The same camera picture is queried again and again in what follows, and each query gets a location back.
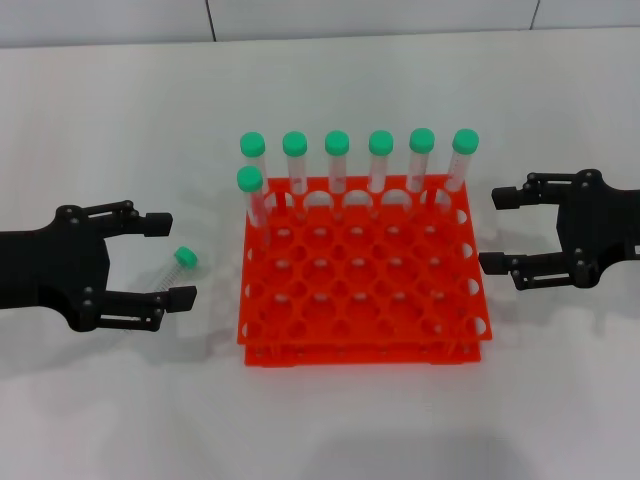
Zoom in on orange plastic test tube rack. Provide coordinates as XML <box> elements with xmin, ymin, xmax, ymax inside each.
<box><xmin>235</xmin><ymin>174</ymin><xmax>495</xmax><ymax>369</ymax></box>

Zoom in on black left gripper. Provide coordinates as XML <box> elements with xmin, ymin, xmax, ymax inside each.
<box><xmin>0</xmin><ymin>199</ymin><xmax>198</xmax><ymax>334</ymax></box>

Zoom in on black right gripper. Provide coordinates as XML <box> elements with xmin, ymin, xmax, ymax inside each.
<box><xmin>478</xmin><ymin>168</ymin><xmax>640</xmax><ymax>293</ymax></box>

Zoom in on green-capped clear test tube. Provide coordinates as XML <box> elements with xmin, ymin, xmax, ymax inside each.
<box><xmin>132</xmin><ymin>245</ymin><xmax>200</xmax><ymax>324</ymax></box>
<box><xmin>239</xmin><ymin>131</ymin><xmax>274</xmax><ymax>211</ymax></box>
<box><xmin>236</xmin><ymin>165</ymin><xmax>274</xmax><ymax>249</ymax></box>
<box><xmin>367</xmin><ymin>129</ymin><xmax>395</xmax><ymax>219</ymax></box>
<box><xmin>439</xmin><ymin>127</ymin><xmax>481</xmax><ymax>214</ymax></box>
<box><xmin>408</xmin><ymin>127</ymin><xmax>436</xmax><ymax>216</ymax></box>
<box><xmin>323</xmin><ymin>129</ymin><xmax>351</xmax><ymax>221</ymax></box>
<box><xmin>281</xmin><ymin>130</ymin><xmax>311</xmax><ymax>221</ymax></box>

